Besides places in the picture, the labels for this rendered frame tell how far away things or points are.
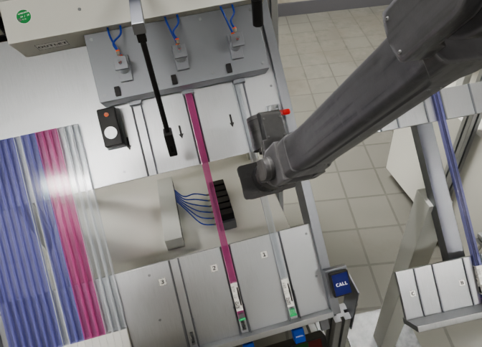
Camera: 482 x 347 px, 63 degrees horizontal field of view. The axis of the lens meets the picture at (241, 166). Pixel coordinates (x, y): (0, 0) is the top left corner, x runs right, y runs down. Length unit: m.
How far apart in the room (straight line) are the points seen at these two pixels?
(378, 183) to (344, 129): 1.81
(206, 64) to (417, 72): 0.55
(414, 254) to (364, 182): 1.09
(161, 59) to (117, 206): 0.66
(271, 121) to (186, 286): 0.41
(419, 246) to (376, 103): 0.81
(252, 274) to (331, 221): 1.17
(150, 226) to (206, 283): 0.43
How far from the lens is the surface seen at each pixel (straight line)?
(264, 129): 0.64
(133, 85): 0.81
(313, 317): 0.91
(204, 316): 0.89
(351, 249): 1.92
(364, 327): 1.72
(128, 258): 1.20
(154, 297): 0.88
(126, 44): 0.83
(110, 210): 1.35
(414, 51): 0.29
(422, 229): 1.09
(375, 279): 1.85
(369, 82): 0.38
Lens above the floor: 1.54
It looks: 42 degrees down
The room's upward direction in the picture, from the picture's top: 7 degrees counter-clockwise
